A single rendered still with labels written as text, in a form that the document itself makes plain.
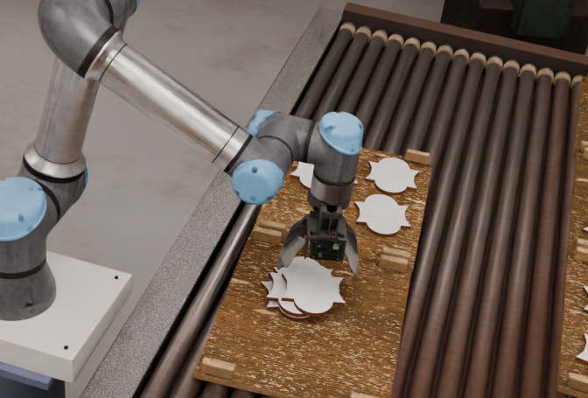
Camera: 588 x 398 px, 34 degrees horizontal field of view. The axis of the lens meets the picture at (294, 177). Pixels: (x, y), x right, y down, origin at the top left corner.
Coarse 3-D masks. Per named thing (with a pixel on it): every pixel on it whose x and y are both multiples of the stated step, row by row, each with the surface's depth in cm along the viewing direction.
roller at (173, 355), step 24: (336, 48) 281; (312, 96) 258; (240, 216) 214; (240, 240) 208; (216, 264) 200; (216, 288) 195; (192, 312) 188; (192, 336) 184; (168, 360) 177; (168, 384) 174
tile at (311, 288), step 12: (312, 264) 194; (288, 276) 191; (300, 276) 191; (312, 276) 192; (324, 276) 192; (288, 288) 188; (300, 288) 188; (312, 288) 189; (324, 288) 189; (336, 288) 190; (288, 300) 186; (300, 300) 186; (312, 300) 186; (324, 300) 186; (336, 300) 187; (312, 312) 183; (324, 312) 184
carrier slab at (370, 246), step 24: (360, 168) 231; (288, 192) 220; (360, 192) 223; (408, 192) 225; (264, 216) 212; (288, 216) 213; (408, 216) 218; (360, 240) 209; (384, 240) 210; (408, 240) 211
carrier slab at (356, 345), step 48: (240, 288) 192; (384, 288) 197; (240, 336) 182; (288, 336) 183; (336, 336) 185; (384, 336) 186; (240, 384) 173; (288, 384) 174; (336, 384) 175; (384, 384) 176
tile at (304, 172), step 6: (300, 162) 228; (300, 168) 226; (306, 168) 226; (312, 168) 227; (294, 174) 224; (300, 174) 224; (306, 174) 224; (300, 180) 222; (306, 180) 223; (306, 186) 221
